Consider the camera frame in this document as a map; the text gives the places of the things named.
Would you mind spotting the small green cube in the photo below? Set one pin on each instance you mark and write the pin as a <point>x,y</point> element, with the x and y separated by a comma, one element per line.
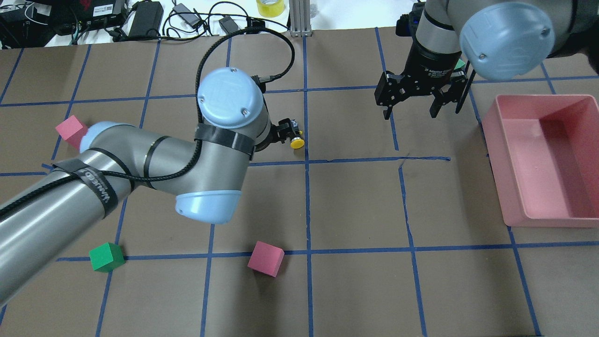
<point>460,65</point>

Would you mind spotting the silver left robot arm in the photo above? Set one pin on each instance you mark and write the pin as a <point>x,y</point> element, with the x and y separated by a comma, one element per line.
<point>205,175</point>

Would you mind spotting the black power adapter brick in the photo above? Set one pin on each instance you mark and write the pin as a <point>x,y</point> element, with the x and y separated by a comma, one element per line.
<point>147,18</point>

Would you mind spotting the small grey power adapter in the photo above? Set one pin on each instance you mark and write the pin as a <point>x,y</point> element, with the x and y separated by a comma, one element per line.
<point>189,17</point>

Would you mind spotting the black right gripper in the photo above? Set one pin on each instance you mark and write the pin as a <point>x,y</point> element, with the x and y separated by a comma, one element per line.
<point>429,63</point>

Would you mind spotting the green foam cube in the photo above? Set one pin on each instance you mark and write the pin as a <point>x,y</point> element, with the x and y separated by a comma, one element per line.
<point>106,257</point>

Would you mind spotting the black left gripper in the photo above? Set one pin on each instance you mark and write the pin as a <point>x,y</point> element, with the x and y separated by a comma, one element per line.
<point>284,130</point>

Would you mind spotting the yellow tape roll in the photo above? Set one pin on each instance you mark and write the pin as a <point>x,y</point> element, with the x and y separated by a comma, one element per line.
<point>270,8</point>

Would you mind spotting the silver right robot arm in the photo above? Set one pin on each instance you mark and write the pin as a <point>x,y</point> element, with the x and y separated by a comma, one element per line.
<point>453,41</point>

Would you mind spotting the pink plastic bin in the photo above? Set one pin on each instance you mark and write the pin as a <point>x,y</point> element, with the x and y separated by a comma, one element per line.
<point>544,154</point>

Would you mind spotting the aluminium extrusion post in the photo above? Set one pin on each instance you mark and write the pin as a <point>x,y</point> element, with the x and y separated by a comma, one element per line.
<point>300,20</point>

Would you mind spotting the pink foam cube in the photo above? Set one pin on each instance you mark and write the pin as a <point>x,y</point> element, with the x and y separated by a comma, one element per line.
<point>266,259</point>
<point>72,130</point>

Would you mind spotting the black electronics box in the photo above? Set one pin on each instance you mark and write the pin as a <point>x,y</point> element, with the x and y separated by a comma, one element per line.
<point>87,15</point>

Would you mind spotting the yellow push button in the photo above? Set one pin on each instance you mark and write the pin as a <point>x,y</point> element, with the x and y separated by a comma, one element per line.
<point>297,142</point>

